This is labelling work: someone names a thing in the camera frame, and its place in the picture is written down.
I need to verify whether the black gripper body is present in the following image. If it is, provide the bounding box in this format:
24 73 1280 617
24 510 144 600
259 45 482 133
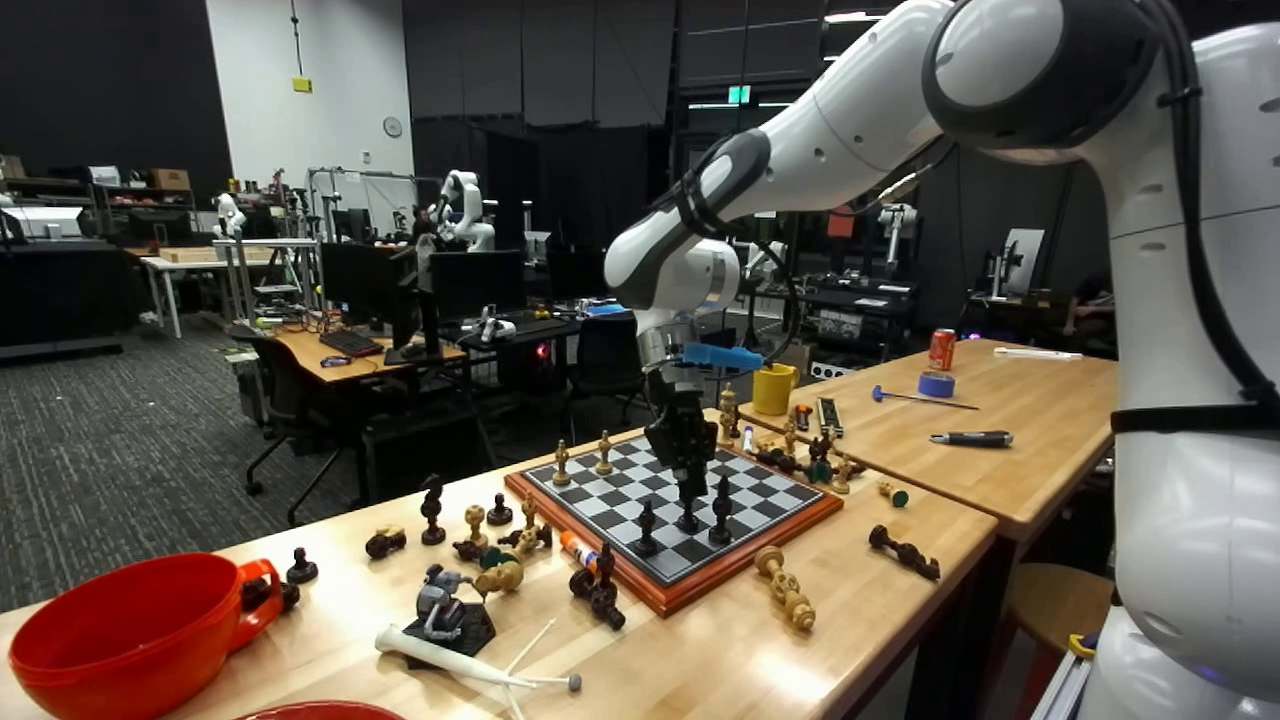
642 378 711 469

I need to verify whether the black chess piece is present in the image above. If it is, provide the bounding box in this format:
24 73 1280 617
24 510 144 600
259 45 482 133
707 476 733 542

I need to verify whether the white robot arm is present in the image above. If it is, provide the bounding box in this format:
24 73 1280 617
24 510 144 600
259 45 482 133
604 0 1280 720

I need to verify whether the wooden chess board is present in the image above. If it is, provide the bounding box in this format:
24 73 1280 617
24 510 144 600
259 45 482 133
503 435 840 617

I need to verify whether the light lying chess piece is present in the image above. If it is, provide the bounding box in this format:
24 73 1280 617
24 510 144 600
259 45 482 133
754 549 814 632

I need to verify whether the yellow cup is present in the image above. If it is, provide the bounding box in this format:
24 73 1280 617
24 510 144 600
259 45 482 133
752 365 795 415

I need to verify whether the blue screwdriver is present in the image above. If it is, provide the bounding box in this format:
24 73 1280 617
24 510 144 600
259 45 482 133
871 382 979 411

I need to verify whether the black marker pen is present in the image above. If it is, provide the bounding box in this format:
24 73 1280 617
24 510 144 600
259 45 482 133
931 429 1012 447

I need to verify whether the white plastic brush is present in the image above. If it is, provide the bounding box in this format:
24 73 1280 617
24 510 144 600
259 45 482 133
377 626 582 697

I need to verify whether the black computer monitor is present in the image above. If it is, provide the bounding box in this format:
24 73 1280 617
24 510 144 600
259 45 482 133
319 245 419 324

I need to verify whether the red plate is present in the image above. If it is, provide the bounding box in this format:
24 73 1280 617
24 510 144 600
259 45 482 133
236 700 401 720

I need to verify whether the red plastic cup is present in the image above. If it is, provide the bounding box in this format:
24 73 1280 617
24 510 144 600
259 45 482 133
8 551 282 720

